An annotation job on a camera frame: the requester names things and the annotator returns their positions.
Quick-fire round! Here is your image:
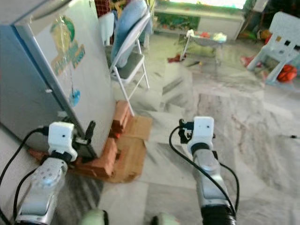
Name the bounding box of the silver mini fridge cabinet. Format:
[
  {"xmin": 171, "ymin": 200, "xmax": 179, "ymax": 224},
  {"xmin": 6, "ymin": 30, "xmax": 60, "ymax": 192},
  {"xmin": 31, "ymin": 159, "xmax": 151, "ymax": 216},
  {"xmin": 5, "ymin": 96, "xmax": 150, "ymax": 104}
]
[{"xmin": 0, "ymin": 0, "xmax": 83, "ymax": 158}]

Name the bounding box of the green yellow fridge sticker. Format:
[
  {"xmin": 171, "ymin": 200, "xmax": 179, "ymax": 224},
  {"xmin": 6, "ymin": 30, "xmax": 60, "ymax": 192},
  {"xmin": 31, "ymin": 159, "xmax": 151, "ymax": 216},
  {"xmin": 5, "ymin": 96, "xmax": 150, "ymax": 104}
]
[{"xmin": 52, "ymin": 16, "xmax": 86, "ymax": 76}]

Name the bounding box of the small blue hanging charm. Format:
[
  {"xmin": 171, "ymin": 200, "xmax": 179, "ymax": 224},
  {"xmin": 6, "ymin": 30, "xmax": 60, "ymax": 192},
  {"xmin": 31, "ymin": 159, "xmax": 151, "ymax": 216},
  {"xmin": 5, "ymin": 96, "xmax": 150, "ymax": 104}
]
[{"xmin": 69, "ymin": 89, "xmax": 81, "ymax": 107}]

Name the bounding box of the brown flattened cardboard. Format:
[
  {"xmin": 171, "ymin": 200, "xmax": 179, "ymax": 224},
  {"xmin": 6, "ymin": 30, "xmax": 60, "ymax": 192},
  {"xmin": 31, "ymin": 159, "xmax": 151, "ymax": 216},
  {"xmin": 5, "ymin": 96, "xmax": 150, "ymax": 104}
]
[{"xmin": 109, "ymin": 115, "xmax": 153, "ymax": 183}]

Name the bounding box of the small red floor scrap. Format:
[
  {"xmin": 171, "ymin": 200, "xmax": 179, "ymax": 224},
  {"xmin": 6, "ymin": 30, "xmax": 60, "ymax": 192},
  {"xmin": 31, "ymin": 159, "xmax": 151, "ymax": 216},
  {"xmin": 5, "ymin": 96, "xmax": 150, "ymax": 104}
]
[
  {"xmin": 241, "ymin": 56, "xmax": 261, "ymax": 68},
  {"xmin": 167, "ymin": 53, "xmax": 181, "ymax": 63}
]

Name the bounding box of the white metal folding chair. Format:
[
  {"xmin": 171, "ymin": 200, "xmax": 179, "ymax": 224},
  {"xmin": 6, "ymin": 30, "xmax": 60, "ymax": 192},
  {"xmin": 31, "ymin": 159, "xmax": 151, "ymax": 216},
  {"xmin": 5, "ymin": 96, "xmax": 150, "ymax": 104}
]
[{"xmin": 109, "ymin": 0, "xmax": 154, "ymax": 117}]

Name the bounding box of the pale green robot left foot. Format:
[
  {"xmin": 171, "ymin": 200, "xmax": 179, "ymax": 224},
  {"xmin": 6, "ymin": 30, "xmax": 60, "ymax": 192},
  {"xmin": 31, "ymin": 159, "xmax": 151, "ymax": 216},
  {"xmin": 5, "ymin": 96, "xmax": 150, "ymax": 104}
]
[{"xmin": 79, "ymin": 209, "xmax": 108, "ymax": 225}]

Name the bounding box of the pale green robot foot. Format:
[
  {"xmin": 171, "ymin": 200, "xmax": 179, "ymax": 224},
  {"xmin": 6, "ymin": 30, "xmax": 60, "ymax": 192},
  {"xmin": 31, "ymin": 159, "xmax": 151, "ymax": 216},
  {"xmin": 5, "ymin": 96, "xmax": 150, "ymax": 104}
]
[
  {"xmin": 150, "ymin": 213, "xmax": 181, "ymax": 225},
  {"xmin": 79, "ymin": 209, "xmax": 108, "ymax": 225}
]

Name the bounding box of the small grey table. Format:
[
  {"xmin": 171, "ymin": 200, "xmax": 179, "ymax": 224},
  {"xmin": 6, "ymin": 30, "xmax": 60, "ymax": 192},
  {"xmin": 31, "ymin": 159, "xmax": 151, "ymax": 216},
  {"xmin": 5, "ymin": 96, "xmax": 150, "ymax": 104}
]
[{"xmin": 179, "ymin": 29, "xmax": 229, "ymax": 64}]

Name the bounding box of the pale green robot right foot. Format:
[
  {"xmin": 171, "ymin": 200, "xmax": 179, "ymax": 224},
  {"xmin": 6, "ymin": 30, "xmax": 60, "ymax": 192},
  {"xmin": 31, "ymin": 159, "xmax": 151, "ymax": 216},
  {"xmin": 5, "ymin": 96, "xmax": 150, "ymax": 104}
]
[{"xmin": 150, "ymin": 213, "xmax": 181, "ymax": 225}]

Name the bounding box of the white low cabinet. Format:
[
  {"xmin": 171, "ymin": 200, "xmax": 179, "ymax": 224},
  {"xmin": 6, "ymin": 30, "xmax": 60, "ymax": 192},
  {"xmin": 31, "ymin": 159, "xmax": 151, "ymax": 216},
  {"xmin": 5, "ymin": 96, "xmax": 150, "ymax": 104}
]
[{"xmin": 152, "ymin": 0, "xmax": 247, "ymax": 41}]

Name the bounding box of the red ball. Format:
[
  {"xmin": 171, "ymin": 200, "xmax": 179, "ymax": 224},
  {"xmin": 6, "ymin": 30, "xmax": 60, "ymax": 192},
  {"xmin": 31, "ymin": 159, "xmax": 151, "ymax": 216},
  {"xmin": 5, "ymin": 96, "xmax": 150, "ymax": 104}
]
[{"xmin": 277, "ymin": 65, "xmax": 298, "ymax": 83}]

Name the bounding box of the light blue cloth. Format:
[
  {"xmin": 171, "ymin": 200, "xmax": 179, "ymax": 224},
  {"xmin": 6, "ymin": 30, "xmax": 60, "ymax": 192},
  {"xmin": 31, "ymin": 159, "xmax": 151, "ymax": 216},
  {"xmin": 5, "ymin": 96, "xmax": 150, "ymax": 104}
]
[{"xmin": 111, "ymin": 0, "xmax": 153, "ymax": 69}]

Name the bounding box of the white plastic child chair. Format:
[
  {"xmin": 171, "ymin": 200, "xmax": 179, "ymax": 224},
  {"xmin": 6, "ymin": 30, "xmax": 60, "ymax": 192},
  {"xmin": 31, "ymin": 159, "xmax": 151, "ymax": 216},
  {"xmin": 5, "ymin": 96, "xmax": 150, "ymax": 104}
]
[{"xmin": 247, "ymin": 11, "xmax": 300, "ymax": 85}]

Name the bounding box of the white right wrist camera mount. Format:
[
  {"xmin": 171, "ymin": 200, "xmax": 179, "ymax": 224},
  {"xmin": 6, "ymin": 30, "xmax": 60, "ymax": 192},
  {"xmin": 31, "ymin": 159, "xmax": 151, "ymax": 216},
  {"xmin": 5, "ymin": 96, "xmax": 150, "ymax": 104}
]
[{"xmin": 187, "ymin": 116, "xmax": 215, "ymax": 155}]

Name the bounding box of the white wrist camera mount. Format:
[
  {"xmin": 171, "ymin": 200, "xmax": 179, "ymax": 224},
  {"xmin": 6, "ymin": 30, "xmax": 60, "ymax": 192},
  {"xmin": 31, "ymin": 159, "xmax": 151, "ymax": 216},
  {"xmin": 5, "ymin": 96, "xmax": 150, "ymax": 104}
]
[
  {"xmin": 187, "ymin": 116, "xmax": 215, "ymax": 155},
  {"xmin": 47, "ymin": 121, "xmax": 78, "ymax": 162}
]

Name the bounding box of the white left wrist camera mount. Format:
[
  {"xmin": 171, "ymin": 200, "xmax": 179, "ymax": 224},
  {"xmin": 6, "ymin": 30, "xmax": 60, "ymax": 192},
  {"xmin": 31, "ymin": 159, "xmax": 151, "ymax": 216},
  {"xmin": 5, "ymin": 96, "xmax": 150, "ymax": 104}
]
[{"xmin": 47, "ymin": 121, "xmax": 78, "ymax": 162}]

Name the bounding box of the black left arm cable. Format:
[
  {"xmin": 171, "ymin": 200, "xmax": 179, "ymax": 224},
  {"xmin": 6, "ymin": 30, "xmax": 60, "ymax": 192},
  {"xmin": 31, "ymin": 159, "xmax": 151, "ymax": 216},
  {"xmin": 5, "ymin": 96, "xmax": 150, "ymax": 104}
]
[{"xmin": 0, "ymin": 126, "xmax": 52, "ymax": 225}]

